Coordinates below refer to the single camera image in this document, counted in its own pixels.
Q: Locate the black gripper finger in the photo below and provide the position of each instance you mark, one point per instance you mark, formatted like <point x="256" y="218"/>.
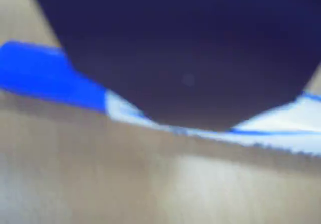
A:
<point x="175" y="58"/>

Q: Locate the blue capped white marker pen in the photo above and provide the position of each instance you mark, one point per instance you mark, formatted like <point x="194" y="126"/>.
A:
<point x="50" y="75"/>

